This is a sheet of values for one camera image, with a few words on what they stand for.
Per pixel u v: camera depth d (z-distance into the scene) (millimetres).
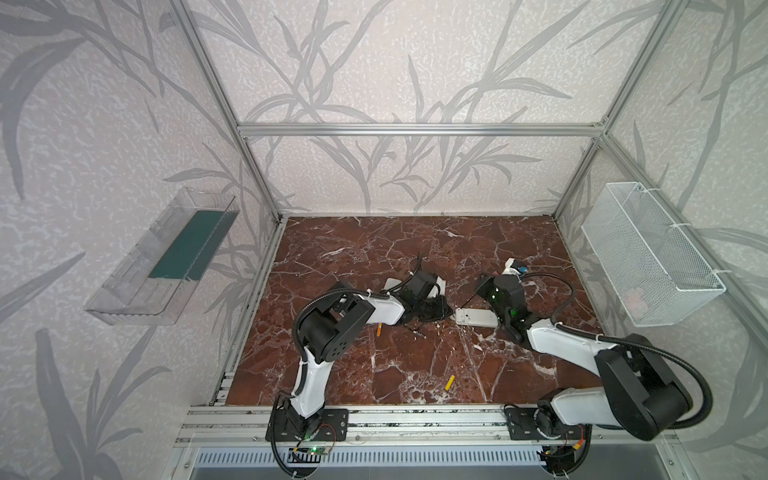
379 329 896
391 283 988
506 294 670
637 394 425
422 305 811
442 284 1006
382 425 752
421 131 1873
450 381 805
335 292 511
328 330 525
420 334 887
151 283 639
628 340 461
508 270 800
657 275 629
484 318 905
